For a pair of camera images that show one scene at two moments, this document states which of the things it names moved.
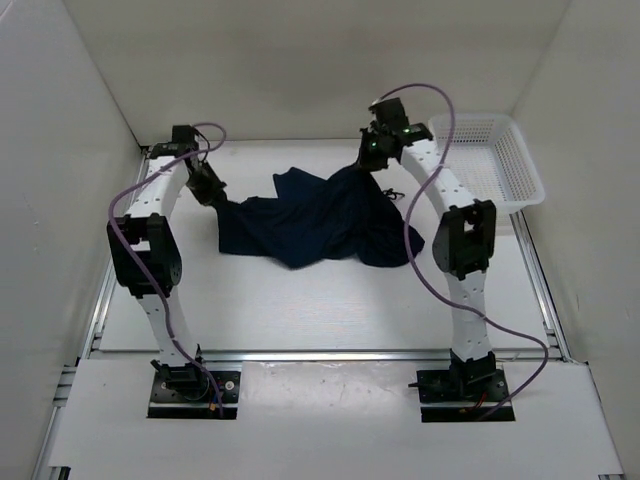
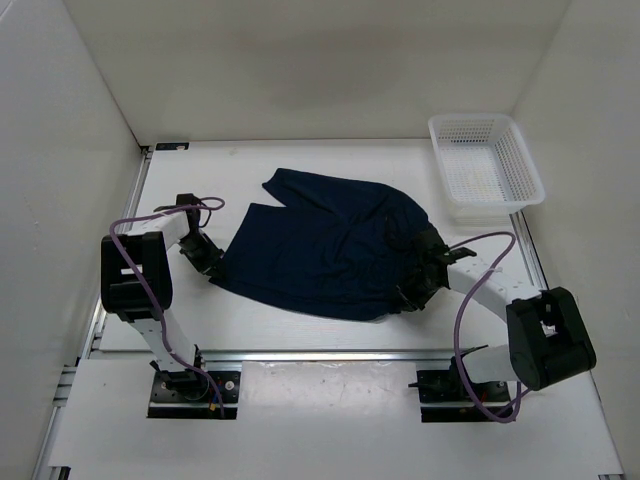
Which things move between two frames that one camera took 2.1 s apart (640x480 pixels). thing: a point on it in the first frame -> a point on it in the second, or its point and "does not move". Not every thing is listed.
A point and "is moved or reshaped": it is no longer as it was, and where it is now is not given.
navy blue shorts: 343,219 is moved or reshaped
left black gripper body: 203,183 -> 201,252
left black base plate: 163,403 does not move
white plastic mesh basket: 490,160 does not move
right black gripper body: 373,155 -> 416,288
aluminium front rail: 138,356 does not move
